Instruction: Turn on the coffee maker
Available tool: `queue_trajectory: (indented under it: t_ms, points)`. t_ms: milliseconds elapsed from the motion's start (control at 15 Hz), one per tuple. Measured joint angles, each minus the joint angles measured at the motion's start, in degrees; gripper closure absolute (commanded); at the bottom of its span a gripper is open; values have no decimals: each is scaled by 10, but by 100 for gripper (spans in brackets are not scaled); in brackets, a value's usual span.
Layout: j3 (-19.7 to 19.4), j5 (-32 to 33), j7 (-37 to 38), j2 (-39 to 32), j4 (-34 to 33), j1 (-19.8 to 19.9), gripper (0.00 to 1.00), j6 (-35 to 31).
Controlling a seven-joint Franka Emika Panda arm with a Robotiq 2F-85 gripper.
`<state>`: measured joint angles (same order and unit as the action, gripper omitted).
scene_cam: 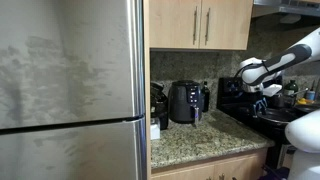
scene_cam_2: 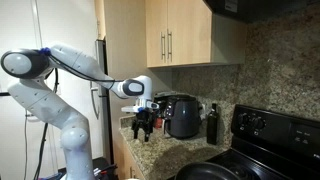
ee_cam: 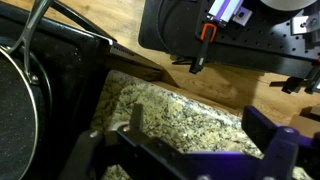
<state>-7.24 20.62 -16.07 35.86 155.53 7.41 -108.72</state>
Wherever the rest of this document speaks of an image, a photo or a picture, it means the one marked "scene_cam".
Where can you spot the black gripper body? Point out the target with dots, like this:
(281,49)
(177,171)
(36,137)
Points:
(259,96)

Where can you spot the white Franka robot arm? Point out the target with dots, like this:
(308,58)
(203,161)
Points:
(286,60)

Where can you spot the black frying pan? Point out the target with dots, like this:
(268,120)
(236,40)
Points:
(278,116)

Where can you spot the black kitchen stove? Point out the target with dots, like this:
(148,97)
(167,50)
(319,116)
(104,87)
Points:
(233,100)

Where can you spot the green bottle black cap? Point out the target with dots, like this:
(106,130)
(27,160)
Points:
(291,88)

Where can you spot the yellow small object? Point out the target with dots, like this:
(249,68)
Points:
(302,101)

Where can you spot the dark shallow pan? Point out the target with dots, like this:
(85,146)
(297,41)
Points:
(308,107)

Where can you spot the blue cylindrical container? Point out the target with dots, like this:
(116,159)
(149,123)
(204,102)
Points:
(310,95)

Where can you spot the dark glass bottle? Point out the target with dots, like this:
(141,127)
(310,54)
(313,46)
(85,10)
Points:
(206,98)

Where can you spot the wooden base cabinet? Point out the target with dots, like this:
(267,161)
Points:
(213,170)

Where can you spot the steel range hood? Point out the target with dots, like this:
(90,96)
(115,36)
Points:
(293,7)

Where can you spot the black red protein powder bag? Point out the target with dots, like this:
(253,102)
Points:
(159,106)

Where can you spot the small white box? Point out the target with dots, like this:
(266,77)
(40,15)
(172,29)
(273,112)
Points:
(155,131)

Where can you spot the tall wooden side panel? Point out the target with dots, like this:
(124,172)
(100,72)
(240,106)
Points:
(147,66)

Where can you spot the stainless steel freezer drawer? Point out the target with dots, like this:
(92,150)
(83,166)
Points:
(66,153)

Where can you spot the stainless steel refrigerator door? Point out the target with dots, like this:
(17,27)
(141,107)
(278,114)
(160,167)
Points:
(66,60)

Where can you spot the wide wooden wall cabinet door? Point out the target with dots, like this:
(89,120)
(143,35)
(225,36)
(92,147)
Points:
(230,23)

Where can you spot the narrow wooden wall cabinet door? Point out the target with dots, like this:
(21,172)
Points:
(173,23)

